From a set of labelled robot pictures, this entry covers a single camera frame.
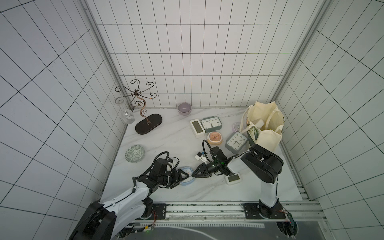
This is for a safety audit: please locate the orange rounded alarm clock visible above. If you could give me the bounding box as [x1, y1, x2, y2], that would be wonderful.
[207, 132, 223, 145]

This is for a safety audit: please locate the purple ceramic bowl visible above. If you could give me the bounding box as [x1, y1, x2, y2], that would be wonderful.
[178, 103, 192, 116]

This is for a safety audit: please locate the cream canvas floral tote bag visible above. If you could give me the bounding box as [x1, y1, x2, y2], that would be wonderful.
[240, 102, 285, 152]

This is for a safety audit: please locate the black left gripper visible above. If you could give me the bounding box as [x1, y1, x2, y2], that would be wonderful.
[158, 168, 189, 190]

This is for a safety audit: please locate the metal jewelry tree stand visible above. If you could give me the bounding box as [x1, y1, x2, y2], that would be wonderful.
[115, 79, 163, 135]

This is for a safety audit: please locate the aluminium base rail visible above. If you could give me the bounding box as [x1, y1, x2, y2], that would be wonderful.
[123, 201, 327, 229]

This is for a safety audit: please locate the lilac round alarm clock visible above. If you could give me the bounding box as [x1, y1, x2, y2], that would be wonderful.
[232, 122, 241, 133]

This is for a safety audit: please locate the green rectangular alarm clock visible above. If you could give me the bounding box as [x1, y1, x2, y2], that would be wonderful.
[201, 116, 223, 133]

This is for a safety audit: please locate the grey square alarm clock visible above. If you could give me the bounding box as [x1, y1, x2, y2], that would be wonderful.
[225, 132, 248, 154]

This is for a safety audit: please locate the blue square alarm clock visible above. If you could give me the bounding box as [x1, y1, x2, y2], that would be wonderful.
[180, 167, 195, 186]

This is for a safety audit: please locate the white digital thermometer clock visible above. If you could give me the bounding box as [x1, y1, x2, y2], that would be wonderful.
[225, 173, 242, 186]

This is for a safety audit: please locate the green patterned coaster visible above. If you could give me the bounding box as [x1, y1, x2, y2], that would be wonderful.
[125, 145, 145, 163]

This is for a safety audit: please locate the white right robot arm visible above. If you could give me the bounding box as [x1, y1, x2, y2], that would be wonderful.
[192, 144, 287, 219]

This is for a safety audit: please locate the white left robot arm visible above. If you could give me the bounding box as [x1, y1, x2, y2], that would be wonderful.
[69, 158, 190, 240]

